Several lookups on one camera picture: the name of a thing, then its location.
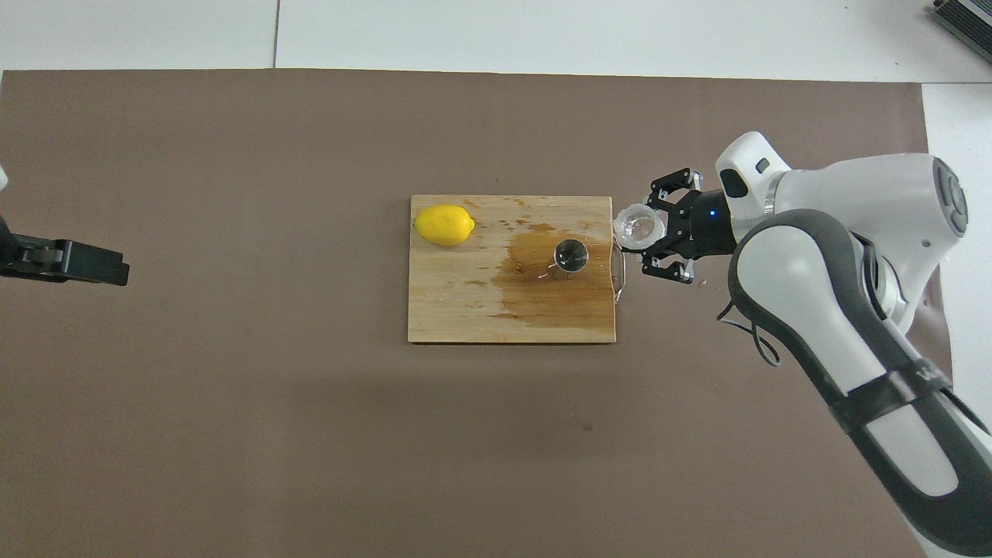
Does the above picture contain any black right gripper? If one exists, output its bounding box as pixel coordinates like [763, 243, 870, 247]
[640, 167, 739, 284]

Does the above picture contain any clear faceted glass cup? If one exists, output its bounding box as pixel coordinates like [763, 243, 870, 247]
[612, 203, 667, 250]

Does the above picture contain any steel double jigger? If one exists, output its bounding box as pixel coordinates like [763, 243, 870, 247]
[542, 239, 590, 278]

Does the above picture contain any wooden cutting board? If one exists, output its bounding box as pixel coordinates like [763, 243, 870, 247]
[408, 195, 627, 344]

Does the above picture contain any yellow lemon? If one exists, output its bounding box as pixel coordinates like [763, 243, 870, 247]
[413, 204, 476, 247]

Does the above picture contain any brown paper table mat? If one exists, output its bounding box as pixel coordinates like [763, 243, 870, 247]
[0, 68, 973, 558]

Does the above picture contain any black ribbed device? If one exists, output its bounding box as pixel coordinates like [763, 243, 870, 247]
[926, 0, 992, 47]

